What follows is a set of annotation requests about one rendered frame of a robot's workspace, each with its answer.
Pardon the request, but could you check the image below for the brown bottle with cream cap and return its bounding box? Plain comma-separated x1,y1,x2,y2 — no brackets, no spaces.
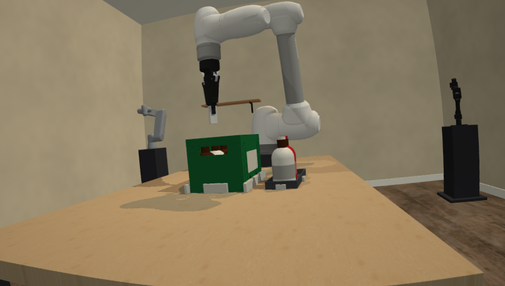
200,147,214,156

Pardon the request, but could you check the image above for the white bottle with grey label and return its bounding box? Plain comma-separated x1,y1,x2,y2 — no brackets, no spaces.
272,136,296,181
211,146,224,155

